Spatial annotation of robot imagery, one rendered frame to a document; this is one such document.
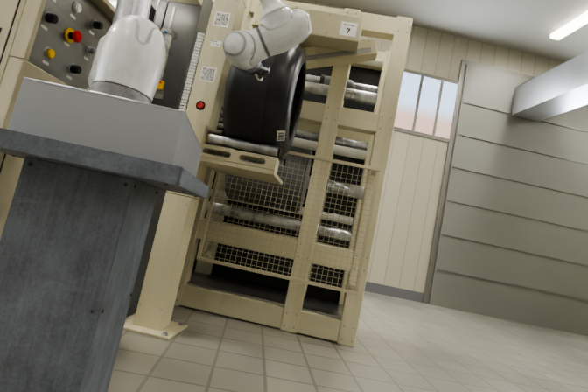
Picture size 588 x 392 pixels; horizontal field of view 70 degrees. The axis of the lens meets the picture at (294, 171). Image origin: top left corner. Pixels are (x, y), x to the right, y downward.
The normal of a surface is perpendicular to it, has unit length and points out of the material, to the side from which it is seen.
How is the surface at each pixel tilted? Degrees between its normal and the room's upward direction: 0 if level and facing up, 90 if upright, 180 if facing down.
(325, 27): 90
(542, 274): 90
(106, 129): 90
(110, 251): 90
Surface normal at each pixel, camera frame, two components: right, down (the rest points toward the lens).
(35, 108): 0.09, -0.12
